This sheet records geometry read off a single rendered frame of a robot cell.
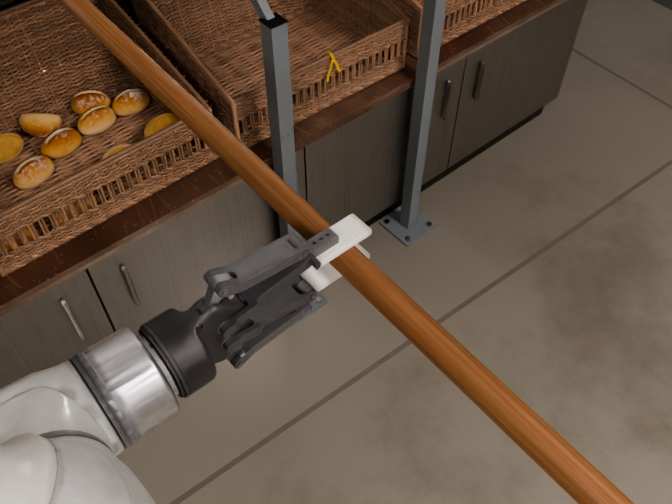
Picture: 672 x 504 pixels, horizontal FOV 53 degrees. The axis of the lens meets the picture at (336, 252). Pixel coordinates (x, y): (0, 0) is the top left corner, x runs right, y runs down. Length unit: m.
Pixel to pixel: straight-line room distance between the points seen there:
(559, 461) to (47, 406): 0.39
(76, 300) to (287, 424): 0.65
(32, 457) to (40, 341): 1.21
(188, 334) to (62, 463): 0.19
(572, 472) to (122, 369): 0.36
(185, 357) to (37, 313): 1.01
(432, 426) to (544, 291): 0.59
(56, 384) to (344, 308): 1.54
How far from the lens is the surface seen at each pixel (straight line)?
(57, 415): 0.55
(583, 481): 0.58
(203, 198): 1.59
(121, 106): 1.79
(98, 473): 0.45
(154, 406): 0.58
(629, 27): 3.45
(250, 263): 0.60
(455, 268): 2.18
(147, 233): 1.56
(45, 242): 1.54
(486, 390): 0.59
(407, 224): 2.24
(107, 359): 0.58
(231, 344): 0.62
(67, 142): 1.73
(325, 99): 1.76
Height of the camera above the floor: 1.68
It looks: 50 degrees down
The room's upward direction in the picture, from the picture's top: straight up
